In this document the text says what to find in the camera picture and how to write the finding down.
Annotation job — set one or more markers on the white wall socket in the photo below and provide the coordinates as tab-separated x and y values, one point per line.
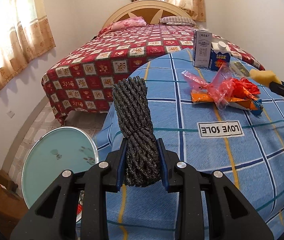
11	114

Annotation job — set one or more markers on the blue carton with white cap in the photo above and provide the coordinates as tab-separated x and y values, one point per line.
219	57

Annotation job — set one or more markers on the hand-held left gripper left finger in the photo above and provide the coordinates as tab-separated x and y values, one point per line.
123	166

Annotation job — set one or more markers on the light teal waste bin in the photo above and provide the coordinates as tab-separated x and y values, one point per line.
57	160

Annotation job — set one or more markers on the cream wooden bed headboard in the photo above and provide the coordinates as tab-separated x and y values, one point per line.
122	12

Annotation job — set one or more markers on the red checkered bedspread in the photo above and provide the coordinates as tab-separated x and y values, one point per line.
107	67

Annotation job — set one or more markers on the pink floral pillow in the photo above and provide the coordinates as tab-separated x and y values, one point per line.
129	23

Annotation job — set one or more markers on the striped pillow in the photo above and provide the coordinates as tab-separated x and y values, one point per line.
178	20

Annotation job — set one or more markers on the blue plaid tablecloth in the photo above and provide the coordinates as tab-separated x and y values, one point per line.
206	160

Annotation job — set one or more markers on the orange snack packet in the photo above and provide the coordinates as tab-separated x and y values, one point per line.
201	97

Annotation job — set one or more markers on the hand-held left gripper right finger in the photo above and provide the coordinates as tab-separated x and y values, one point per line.
162	166

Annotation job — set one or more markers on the pink transparent plastic bag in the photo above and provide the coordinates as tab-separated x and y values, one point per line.
206	83

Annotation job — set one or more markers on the blue foil wrapper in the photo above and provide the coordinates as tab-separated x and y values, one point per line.
258	106

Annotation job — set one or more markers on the red crinkled plastic wrapper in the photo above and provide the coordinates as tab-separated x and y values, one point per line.
244	87

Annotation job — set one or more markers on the yellow sponge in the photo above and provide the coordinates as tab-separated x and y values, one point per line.
264	76

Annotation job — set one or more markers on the clear packet of dark pieces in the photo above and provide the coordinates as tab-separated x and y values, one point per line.
240	68

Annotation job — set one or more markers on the white milk carton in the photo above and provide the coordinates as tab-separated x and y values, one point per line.
202	48

